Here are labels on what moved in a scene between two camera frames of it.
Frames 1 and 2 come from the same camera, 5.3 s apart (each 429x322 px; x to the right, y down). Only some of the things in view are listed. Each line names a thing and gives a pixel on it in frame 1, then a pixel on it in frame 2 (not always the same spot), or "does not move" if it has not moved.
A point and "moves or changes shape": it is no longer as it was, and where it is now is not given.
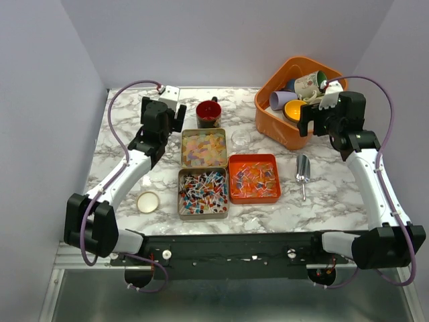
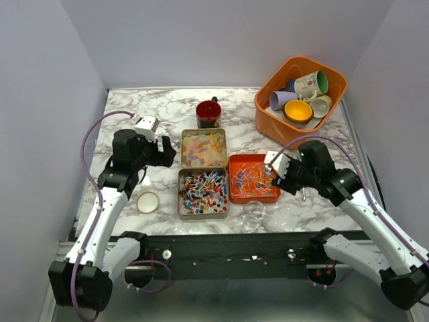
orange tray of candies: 253,178 does not move
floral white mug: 307,86 does not move
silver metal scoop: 303,169 moves or changes shape
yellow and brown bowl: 291,109 does not move
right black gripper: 311,112 → 285,184
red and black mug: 208,114 does not move
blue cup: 290,85 does not move
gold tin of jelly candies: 204,148 does not move
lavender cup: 277,99 does not move
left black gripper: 176,123 → 165,159
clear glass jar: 240,138 → 253,214
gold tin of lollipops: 203,193 does not move
